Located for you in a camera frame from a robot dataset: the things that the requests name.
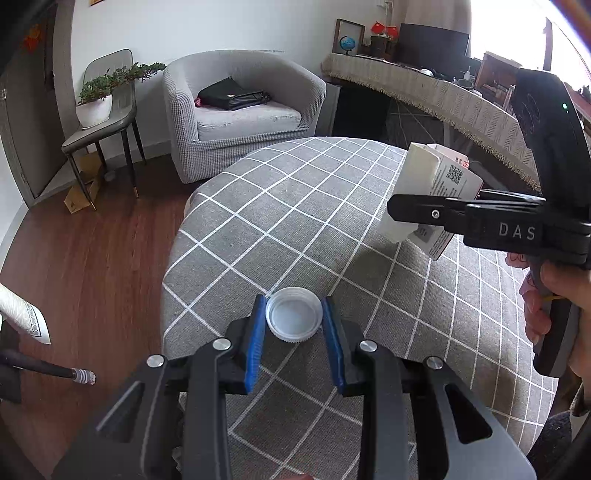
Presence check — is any white printed carton packaging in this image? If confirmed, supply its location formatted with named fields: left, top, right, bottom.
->
left=379, top=142, right=484, bottom=260

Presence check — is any white plastic lid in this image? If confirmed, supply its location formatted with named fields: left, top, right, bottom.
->
left=266, top=287, right=322, bottom=343

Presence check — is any person's right hand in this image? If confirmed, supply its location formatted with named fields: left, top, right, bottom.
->
left=505, top=250, right=591, bottom=416

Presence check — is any beige fringed side table cloth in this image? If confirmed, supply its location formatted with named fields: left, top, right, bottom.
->
left=321, top=53, right=541, bottom=192

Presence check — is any grey checked tablecloth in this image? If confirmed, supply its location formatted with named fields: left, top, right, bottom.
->
left=160, top=137, right=557, bottom=479

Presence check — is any black monitor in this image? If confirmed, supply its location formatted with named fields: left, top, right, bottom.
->
left=394, top=23, right=469, bottom=78

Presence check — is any small blue globe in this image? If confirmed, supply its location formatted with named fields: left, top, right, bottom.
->
left=339, top=36, right=356, bottom=56

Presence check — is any grey armchair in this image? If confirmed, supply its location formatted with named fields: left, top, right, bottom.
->
left=162, top=50, right=327, bottom=184

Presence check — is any framed picture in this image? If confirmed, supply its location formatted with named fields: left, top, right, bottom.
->
left=332, top=18, right=365, bottom=56

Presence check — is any cardboard box on floor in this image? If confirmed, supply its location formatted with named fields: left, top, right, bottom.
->
left=64, top=152, right=105, bottom=214

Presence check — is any black table leg with sock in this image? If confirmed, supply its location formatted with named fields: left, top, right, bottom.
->
left=1, top=349, right=96, bottom=385

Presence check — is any black handbag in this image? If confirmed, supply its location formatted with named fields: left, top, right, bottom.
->
left=194, top=77, right=271, bottom=111

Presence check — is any white potted plant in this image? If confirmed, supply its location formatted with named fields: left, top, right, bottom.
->
left=76, top=62, right=166, bottom=130

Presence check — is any grey dining chair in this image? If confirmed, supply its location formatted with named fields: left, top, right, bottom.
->
left=61, top=48, right=148, bottom=211

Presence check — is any grey door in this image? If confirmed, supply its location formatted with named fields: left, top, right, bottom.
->
left=1, top=7, right=65, bottom=205

